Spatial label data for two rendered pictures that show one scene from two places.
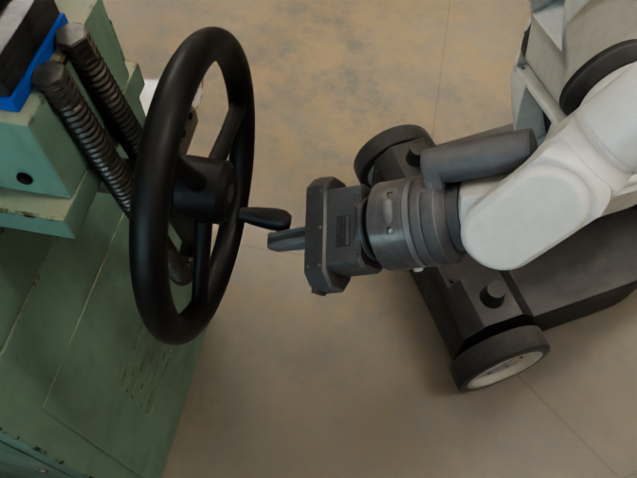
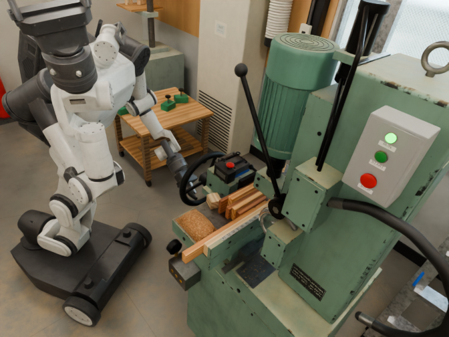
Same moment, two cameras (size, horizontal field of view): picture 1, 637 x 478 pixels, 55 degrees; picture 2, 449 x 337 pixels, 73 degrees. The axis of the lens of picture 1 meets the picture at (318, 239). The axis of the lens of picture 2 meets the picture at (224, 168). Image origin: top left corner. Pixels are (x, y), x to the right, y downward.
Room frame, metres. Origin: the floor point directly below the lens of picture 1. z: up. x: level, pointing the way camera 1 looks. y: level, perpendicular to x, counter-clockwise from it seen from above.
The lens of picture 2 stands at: (1.15, 0.75, 1.71)
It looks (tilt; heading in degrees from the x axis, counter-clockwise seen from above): 38 degrees down; 214
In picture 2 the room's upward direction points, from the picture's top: 7 degrees clockwise
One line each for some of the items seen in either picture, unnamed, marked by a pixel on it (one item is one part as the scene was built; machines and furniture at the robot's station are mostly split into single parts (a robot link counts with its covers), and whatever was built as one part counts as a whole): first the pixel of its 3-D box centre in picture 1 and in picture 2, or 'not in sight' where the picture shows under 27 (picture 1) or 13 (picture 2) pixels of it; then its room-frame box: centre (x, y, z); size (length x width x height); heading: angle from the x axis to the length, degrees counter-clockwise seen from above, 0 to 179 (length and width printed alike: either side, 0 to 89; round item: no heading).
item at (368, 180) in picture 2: not in sight; (368, 180); (0.63, 0.72, 1.36); 0.03 x 0.01 x 0.03; 79
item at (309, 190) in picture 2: not in sight; (311, 196); (0.58, 0.62, 1.22); 0.09 x 0.08 x 0.15; 79
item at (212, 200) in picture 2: not in sight; (214, 200); (0.50, 0.28, 0.92); 0.05 x 0.04 x 0.04; 61
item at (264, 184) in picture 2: not in sight; (274, 187); (0.40, 0.46, 1.03); 0.14 x 0.07 x 0.09; 79
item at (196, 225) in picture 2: not in sight; (197, 222); (0.62, 0.31, 0.92); 0.14 x 0.09 x 0.04; 79
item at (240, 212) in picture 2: not in sight; (260, 202); (0.39, 0.42, 0.92); 0.25 x 0.02 x 0.05; 169
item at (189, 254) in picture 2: not in sight; (246, 218); (0.49, 0.42, 0.92); 0.54 x 0.02 x 0.04; 169
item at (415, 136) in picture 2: not in sight; (385, 157); (0.59, 0.73, 1.40); 0.10 x 0.06 x 0.16; 79
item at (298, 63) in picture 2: not in sight; (292, 98); (0.39, 0.44, 1.35); 0.18 x 0.18 x 0.31
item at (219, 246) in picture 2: not in sight; (272, 210); (0.40, 0.48, 0.93); 0.60 x 0.02 x 0.06; 169
